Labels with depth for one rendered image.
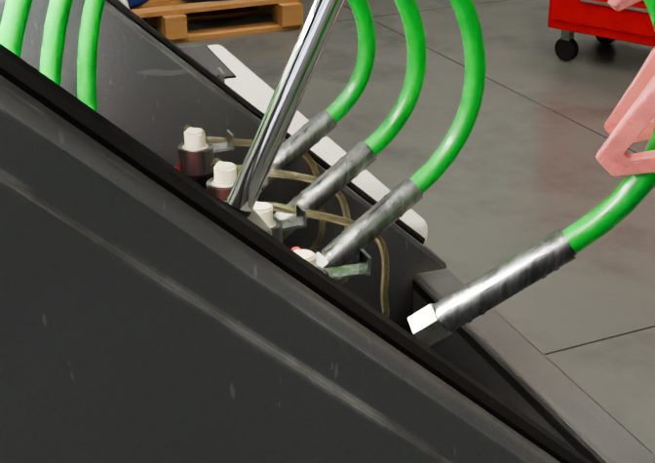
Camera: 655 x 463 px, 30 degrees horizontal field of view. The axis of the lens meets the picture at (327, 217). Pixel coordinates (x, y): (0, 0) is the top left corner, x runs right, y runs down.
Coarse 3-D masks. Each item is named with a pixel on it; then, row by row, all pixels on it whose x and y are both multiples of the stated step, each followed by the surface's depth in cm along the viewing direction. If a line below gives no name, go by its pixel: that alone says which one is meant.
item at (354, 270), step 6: (354, 264) 76; (330, 270) 75; (336, 270) 75; (342, 270) 75; (348, 270) 75; (354, 270) 75; (360, 270) 75; (330, 276) 74; (336, 276) 74; (342, 276) 74; (348, 276) 74; (354, 276) 74; (360, 276) 75
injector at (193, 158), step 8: (208, 144) 95; (184, 152) 93; (192, 152) 93; (200, 152) 93; (208, 152) 94; (184, 160) 94; (192, 160) 93; (200, 160) 93; (208, 160) 94; (184, 168) 94; (192, 168) 94; (200, 168) 94; (208, 168) 94; (192, 176) 94; (200, 176) 94; (208, 176) 94; (200, 184) 94
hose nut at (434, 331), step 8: (432, 304) 66; (416, 312) 66; (424, 312) 66; (432, 312) 65; (408, 320) 66; (416, 320) 66; (424, 320) 65; (432, 320) 65; (416, 328) 65; (424, 328) 65; (432, 328) 65; (440, 328) 65; (416, 336) 65; (424, 336) 65; (432, 336) 65; (440, 336) 65; (432, 344) 66
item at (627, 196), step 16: (640, 176) 62; (624, 192) 62; (640, 192) 62; (608, 208) 63; (624, 208) 62; (576, 224) 63; (592, 224) 63; (608, 224) 63; (576, 240) 63; (592, 240) 63
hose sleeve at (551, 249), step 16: (544, 240) 64; (560, 240) 63; (512, 256) 65; (528, 256) 64; (544, 256) 64; (560, 256) 63; (496, 272) 64; (512, 272) 64; (528, 272) 64; (544, 272) 64; (464, 288) 65; (480, 288) 65; (496, 288) 64; (512, 288) 64; (448, 304) 65; (464, 304) 65; (480, 304) 65; (496, 304) 65; (448, 320) 65; (464, 320) 65
